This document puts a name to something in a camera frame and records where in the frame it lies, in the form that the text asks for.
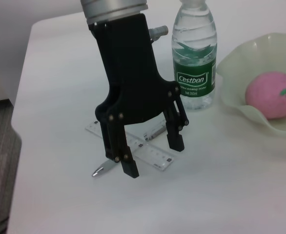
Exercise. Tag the clear grey ballpoint pen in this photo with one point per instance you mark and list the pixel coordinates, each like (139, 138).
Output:
(104, 168)

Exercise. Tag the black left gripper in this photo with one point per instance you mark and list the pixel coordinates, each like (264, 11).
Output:
(133, 73)

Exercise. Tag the pink toy peach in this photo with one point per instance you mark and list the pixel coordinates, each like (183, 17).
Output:
(272, 97)

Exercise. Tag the clear plastic ruler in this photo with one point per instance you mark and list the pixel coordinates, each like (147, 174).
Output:
(155, 156)

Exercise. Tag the clear water bottle green label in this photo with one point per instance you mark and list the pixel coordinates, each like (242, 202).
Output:
(194, 80)

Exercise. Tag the pale green glass fruit plate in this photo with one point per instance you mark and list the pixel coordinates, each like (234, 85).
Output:
(235, 73)

